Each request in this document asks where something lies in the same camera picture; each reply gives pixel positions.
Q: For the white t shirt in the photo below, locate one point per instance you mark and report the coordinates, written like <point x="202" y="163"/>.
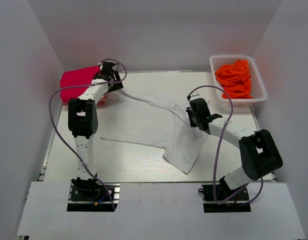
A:
<point x="154" y="120"/>

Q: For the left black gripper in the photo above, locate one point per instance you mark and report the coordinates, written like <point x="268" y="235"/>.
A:
<point x="116" y="86"/>

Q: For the folded magenta t shirt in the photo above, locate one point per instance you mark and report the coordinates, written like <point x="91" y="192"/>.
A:
<point x="74" y="85"/>

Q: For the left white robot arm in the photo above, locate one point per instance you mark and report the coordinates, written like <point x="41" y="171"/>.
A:
<point x="83" y="123"/>

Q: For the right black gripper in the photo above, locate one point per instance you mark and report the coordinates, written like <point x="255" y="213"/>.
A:
<point x="190" y="111"/>

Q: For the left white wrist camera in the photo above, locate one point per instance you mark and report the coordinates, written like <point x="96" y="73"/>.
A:
<point x="101" y="65"/>

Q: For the orange t shirt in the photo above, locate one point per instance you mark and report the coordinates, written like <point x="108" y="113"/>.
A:
<point x="235" y="79"/>

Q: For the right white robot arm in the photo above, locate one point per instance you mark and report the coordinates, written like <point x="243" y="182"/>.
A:
<point x="258" y="152"/>

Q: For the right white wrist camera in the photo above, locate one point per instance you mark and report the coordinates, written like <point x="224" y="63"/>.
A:
<point x="193" y="96"/>

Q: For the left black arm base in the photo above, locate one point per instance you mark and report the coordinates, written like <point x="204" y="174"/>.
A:
<point x="91" y="196"/>

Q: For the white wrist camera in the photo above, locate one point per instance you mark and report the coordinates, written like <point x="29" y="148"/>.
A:
<point x="193" y="96"/>
<point x="101" y="65"/>

